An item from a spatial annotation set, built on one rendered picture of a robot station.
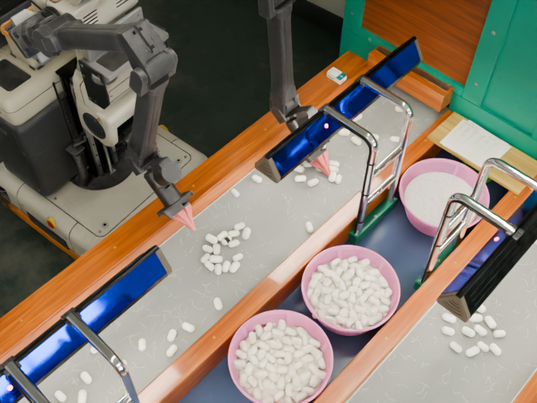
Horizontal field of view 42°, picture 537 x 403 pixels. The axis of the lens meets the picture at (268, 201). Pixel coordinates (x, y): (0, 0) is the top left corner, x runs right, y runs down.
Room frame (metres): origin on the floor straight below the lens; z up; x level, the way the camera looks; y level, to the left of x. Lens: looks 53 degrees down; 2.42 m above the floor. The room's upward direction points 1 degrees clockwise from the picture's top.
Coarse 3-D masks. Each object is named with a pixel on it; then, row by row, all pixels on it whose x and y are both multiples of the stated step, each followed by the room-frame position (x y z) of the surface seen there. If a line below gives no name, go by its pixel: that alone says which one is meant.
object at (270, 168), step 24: (408, 48) 1.52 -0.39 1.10; (384, 72) 1.44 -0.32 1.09; (408, 72) 1.49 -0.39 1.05; (336, 96) 1.37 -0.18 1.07; (360, 96) 1.35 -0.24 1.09; (312, 120) 1.24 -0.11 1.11; (288, 144) 1.16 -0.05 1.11; (312, 144) 1.19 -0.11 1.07; (264, 168) 1.11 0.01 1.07; (288, 168) 1.12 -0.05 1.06
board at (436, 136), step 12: (456, 120) 1.56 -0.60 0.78; (468, 120) 1.56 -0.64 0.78; (432, 132) 1.51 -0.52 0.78; (444, 132) 1.51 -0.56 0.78; (456, 156) 1.41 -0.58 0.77; (504, 156) 1.41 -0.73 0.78; (516, 156) 1.41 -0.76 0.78; (528, 156) 1.41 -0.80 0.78; (480, 168) 1.36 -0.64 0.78; (492, 168) 1.36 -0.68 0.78; (516, 168) 1.36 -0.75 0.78; (528, 168) 1.36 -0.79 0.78; (504, 180) 1.31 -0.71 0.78; (516, 192) 1.27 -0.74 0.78
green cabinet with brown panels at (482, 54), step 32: (352, 0) 1.91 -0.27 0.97; (384, 0) 1.85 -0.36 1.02; (416, 0) 1.77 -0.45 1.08; (448, 0) 1.70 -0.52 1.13; (480, 0) 1.64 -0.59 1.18; (512, 0) 1.56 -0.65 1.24; (352, 32) 1.90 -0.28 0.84; (384, 32) 1.83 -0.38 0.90; (416, 32) 1.75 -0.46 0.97; (448, 32) 1.68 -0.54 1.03; (480, 32) 1.62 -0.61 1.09; (512, 32) 1.55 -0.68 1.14; (448, 64) 1.66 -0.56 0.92; (480, 64) 1.58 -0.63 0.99; (512, 64) 1.53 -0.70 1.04; (480, 96) 1.56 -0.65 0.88; (512, 96) 1.51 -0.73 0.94
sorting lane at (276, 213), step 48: (336, 144) 1.48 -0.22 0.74; (384, 144) 1.49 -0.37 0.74; (240, 192) 1.29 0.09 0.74; (288, 192) 1.29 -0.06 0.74; (336, 192) 1.29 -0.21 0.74; (192, 240) 1.11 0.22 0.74; (240, 240) 1.11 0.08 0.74; (288, 240) 1.12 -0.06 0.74; (192, 288) 0.95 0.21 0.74; (240, 288) 0.96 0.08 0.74; (144, 336) 0.81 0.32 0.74; (192, 336) 0.81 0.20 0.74; (48, 384) 0.68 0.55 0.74; (96, 384) 0.68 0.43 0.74; (144, 384) 0.68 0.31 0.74
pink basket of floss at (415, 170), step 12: (408, 168) 1.36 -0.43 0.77; (420, 168) 1.38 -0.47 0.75; (432, 168) 1.39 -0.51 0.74; (444, 168) 1.39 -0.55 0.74; (456, 168) 1.38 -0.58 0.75; (468, 168) 1.37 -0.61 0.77; (408, 180) 1.34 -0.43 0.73; (468, 180) 1.35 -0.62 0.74; (408, 216) 1.22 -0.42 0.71; (420, 228) 1.19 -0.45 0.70; (432, 228) 1.16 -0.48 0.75
